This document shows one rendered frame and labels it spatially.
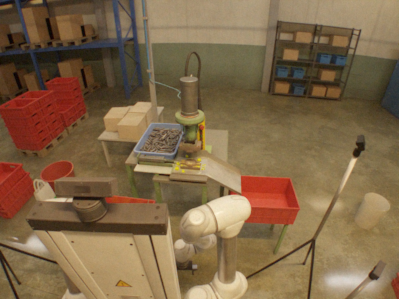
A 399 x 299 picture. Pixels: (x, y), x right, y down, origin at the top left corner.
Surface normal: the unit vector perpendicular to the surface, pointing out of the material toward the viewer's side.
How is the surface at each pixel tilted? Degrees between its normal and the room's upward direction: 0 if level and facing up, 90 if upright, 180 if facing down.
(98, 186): 61
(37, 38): 90
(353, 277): 0
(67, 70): 90
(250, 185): 90
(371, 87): 90
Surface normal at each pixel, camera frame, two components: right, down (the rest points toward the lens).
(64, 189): 0.02, 0.09
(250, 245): 0.00, -0.83
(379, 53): -0.12, 0.55
